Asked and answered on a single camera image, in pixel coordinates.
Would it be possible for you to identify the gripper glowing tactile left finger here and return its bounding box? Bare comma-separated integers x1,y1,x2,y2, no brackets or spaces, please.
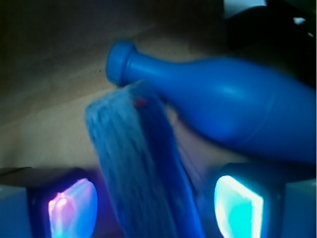
0,167,98,238

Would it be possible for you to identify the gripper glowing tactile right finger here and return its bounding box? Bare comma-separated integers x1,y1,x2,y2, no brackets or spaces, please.
198,163,317,238

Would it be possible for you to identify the blue sponge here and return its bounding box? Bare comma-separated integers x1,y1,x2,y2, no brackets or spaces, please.
85,81,205,238

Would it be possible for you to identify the blue plastic bowling pin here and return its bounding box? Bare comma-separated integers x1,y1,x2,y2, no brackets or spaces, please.
106,42,317,164

